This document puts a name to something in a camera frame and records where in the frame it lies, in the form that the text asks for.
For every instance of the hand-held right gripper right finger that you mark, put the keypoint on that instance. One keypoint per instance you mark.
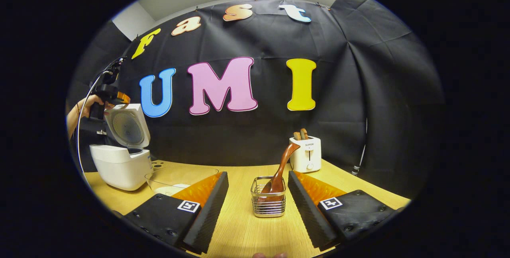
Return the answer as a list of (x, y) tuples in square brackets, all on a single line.
[(308, 214)]

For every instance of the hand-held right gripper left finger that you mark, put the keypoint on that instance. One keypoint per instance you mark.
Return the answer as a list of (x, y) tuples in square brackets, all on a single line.
[(207, 216)]

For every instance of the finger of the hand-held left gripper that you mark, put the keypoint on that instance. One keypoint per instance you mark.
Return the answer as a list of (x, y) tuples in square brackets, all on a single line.
[(123, 98)]

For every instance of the brown wooden spoon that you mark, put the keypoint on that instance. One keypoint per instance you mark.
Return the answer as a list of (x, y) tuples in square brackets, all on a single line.
[(283, 162)]

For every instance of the white rice cooker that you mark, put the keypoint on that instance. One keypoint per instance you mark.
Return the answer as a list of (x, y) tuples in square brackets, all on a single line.
[(119, 170)]

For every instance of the clear plastic container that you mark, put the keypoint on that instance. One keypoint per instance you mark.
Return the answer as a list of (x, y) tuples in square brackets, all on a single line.
[(179, 174)]

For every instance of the white toaster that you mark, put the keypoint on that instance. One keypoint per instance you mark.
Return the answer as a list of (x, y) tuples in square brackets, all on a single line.
[(297, 162)]

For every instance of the black table grommet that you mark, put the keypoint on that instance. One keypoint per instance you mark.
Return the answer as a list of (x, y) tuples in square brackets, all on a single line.
[(157, 165)]

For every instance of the toasted bread slice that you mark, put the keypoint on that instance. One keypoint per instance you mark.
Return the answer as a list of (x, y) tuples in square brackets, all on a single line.
[(304, 133), (297, 135)]

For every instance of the black backdrop cloth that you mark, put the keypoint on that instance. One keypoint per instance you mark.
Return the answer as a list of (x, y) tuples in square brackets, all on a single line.
[(239, 138)]

